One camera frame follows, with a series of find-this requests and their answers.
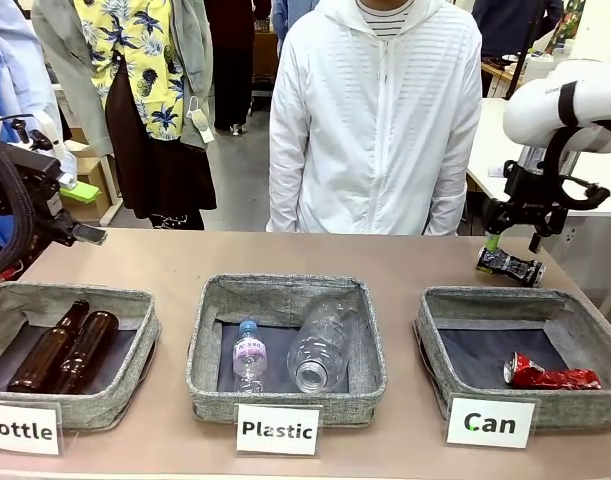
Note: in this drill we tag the grey fabric basket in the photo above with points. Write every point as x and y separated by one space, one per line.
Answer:
560 310
110 400
285 405

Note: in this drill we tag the bystander in black trousers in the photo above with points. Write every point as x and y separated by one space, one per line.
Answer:
235 50

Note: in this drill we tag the person in white jacket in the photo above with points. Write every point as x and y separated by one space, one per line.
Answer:
375 125

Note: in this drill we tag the cardboard box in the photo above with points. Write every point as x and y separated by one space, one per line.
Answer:
97 170

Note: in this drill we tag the white Can label sign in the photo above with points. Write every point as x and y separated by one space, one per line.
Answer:
490 422

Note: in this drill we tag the black stand pole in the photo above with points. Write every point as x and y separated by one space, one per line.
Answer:
520 52

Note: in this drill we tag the white Plastic label sign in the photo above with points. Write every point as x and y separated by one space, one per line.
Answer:
277 429

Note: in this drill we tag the bystander in dark clothes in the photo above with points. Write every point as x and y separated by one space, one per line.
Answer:
515 22

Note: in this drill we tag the small pink-label water bottle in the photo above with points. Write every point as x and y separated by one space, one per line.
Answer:
250 357

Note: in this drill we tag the white face mask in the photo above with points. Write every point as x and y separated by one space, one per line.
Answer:
201 120

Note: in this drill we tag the bystander in yellow floral shirt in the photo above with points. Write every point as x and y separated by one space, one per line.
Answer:
130 60

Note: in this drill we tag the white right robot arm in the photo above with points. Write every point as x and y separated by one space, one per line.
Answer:
545 105

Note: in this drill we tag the crushed black can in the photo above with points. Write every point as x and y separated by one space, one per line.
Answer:
515 265

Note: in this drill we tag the brown glass bottle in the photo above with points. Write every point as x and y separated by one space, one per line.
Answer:
87 350
42 357

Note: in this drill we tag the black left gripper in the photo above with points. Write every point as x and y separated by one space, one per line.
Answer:
40 180

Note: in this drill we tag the bystander in light blue shirt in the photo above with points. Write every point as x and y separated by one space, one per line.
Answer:
10 65

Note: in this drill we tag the person's left forearm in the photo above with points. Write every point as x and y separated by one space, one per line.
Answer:
447 205

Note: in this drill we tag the crushed red can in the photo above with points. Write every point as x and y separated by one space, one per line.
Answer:
555 377

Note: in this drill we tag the white background containers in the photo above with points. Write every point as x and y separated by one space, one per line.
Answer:
540 65

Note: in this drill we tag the white Bottle label sign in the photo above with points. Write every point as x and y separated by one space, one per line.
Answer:
20 430

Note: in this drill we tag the white background table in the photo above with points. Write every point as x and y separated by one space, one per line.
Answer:
490 150

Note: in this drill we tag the large clear plastic bottle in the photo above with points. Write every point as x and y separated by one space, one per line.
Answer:
325 345

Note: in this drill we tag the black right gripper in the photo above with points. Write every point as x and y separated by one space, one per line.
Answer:
527 192

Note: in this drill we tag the bystander in blue coat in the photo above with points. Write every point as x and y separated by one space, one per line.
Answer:
292 20

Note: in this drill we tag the person's right forearm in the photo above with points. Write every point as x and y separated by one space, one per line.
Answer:
285 205

